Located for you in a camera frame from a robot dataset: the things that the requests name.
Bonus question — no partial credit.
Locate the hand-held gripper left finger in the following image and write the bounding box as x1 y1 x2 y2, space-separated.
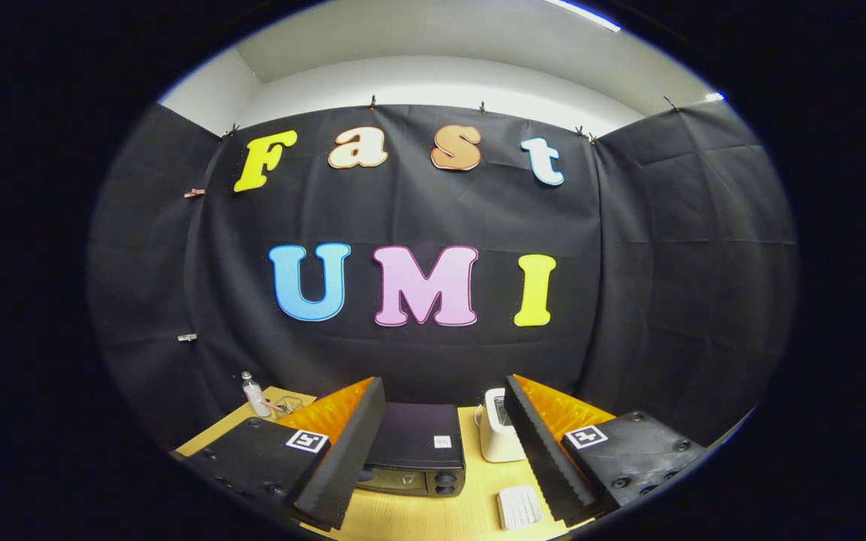
172 376 386 532

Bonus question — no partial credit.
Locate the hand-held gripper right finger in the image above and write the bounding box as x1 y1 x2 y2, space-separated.
504 373 707 528

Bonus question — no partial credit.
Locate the black toaster oven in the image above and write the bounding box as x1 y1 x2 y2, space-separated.
354 402 468 498

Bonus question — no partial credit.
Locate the white bread toaster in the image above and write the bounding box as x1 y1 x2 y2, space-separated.
474 388 528 464

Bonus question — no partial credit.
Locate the white rectangular dish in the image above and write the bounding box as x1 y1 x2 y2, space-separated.
496 485 544 531

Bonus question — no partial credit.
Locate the clear plastic bottle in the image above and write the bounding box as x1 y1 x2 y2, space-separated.
241 371 272 419

